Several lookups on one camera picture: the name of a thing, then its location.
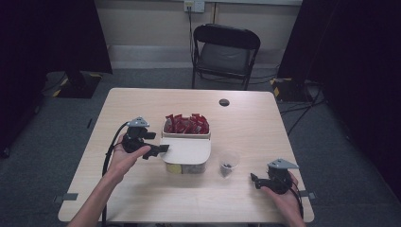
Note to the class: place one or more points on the white wall outlet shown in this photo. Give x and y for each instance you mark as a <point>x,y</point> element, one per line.
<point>194,5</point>

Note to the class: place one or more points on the beige box lid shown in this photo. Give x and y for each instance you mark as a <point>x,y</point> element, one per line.
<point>186,150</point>

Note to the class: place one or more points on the clear storage box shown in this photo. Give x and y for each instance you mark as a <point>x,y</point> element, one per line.
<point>186,168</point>

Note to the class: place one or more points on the dark curtain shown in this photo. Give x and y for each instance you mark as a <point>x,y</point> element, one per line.
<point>353,63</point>
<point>47,34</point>

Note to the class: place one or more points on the person's left hand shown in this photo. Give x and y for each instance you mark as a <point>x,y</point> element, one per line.
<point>124,162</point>

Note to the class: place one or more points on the grey tape strip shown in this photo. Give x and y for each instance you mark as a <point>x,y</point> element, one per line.
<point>308,195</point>
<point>66,197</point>

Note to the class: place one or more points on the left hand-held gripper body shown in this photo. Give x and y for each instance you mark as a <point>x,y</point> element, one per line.
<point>135,138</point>

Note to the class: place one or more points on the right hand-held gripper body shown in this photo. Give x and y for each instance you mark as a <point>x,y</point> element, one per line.
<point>279,179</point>

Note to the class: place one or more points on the black folding chair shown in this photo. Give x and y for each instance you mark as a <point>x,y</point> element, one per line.
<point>225,53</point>

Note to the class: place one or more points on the person's right hand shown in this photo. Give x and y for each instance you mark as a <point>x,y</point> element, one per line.
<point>287,201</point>

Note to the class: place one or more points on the clear plastic cup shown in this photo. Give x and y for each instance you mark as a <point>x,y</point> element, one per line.
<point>228,164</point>

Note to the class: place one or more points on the pile of red packets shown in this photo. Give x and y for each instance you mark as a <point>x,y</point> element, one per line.
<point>187,124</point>

